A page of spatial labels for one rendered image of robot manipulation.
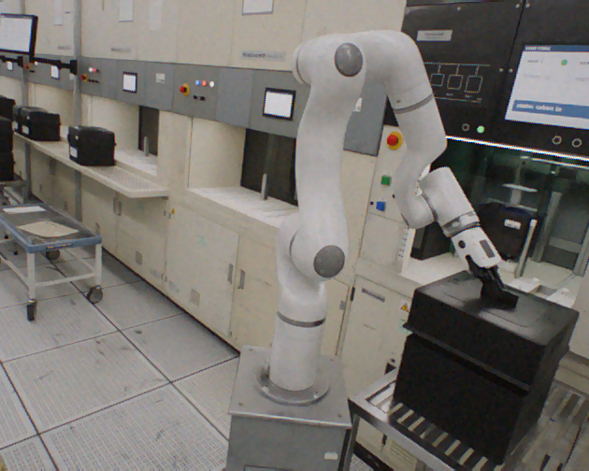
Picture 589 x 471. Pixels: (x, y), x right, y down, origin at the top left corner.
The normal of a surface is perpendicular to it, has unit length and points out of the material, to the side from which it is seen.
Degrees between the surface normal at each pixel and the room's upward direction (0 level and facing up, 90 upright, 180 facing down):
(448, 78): 90
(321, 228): 62
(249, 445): 90
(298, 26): 90
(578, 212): 90
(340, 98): 130
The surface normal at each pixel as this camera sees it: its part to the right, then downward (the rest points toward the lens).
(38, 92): 0.70, 0.29
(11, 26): -0.46, 0.06
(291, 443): 0.00, 0.29
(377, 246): -0.70, 0.11
